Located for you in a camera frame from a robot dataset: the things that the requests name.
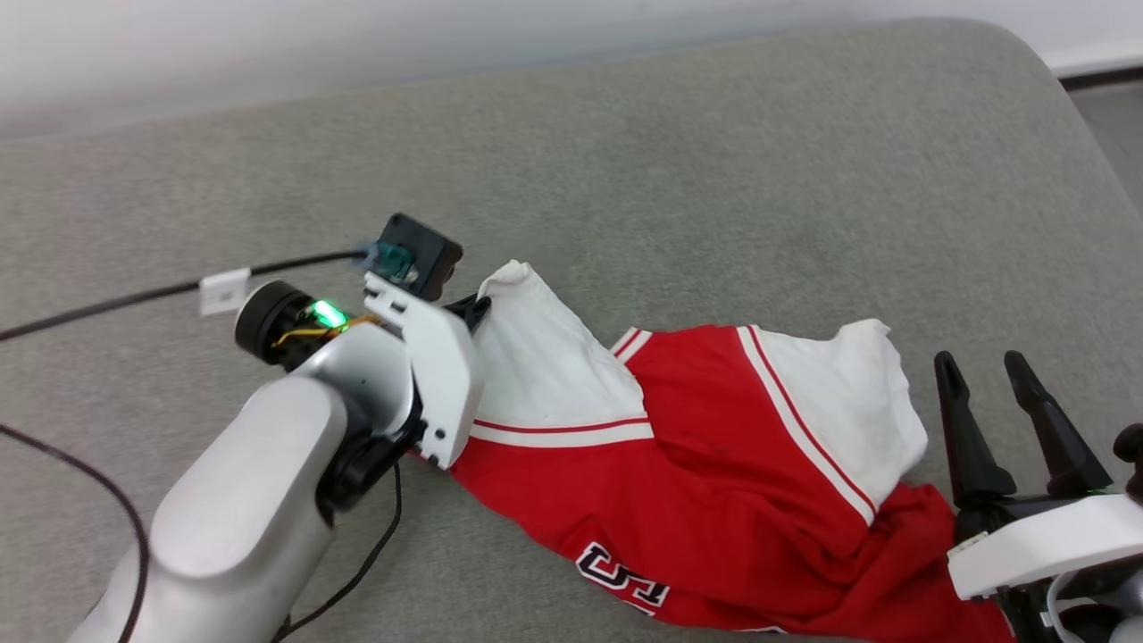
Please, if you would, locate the dark baseboard strip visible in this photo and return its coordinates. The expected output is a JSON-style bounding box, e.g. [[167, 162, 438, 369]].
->
[[1058, 65, 1143, 92]]

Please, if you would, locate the white cable label tag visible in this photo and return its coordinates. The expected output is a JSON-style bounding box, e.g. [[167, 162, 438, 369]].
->
[[198, 268, 253, 315]]

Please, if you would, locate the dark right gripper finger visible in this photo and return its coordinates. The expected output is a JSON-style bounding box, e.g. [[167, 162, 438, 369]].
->
[[1005, 350, 1113, 499], [935, 351, 1017, 510]]

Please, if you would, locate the red and white jersey shirt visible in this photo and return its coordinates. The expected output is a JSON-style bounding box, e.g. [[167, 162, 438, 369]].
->
[[406, 260, 1019, 643]]

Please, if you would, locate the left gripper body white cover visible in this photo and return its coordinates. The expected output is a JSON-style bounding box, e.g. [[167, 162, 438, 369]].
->
[[235, 271, 485, 470]]

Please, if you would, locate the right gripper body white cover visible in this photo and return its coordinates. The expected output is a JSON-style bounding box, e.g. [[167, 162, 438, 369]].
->
[[947, 491, 1143, 643]]

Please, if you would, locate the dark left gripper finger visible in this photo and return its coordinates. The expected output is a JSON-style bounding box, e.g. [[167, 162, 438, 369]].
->
[[444, 295, 492, 336]]

